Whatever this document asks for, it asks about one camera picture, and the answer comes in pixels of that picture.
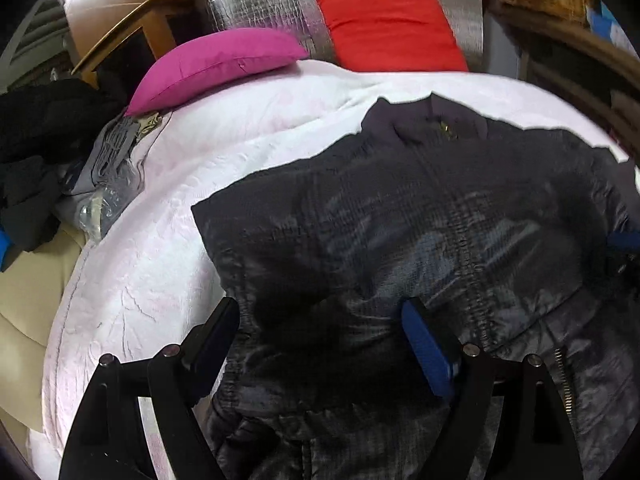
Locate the red pillow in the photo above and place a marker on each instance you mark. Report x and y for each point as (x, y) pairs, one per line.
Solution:
(390, 30)

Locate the grey garment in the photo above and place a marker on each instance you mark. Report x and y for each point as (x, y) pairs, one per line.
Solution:
(110, 150)

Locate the wooden bedside cabinet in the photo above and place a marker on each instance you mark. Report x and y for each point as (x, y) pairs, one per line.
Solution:
(100, 10)

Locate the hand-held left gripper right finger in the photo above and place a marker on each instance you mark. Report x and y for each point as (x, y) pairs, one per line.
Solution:
(427, 345)

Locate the beige sofa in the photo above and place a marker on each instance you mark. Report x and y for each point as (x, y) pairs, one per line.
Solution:
(30, 310)

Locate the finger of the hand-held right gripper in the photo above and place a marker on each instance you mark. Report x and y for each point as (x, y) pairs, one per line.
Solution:
(625, 241)

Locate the magenta pillow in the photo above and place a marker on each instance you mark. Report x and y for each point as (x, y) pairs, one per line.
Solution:
(210, 60)

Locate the pile of black coats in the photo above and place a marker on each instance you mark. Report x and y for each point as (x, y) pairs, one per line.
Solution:
(45, 120)

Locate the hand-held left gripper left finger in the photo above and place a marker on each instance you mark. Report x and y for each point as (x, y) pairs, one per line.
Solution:
(215, 345)

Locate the white blanket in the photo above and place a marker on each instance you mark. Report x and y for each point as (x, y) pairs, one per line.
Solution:
(175, 185)

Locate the blue jacket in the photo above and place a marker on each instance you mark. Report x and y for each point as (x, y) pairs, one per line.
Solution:
(4, 250)

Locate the clear plastic wrapper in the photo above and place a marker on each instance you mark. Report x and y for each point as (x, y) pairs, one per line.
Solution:
(107, 205)

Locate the wooden table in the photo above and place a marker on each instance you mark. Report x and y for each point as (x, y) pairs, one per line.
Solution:
(575, 42)

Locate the black puffer jacket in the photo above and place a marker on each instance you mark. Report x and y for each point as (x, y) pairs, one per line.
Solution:
(400, 210)

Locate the white blue tissue pack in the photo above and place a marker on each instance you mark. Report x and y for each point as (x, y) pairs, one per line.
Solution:
(607, 25)

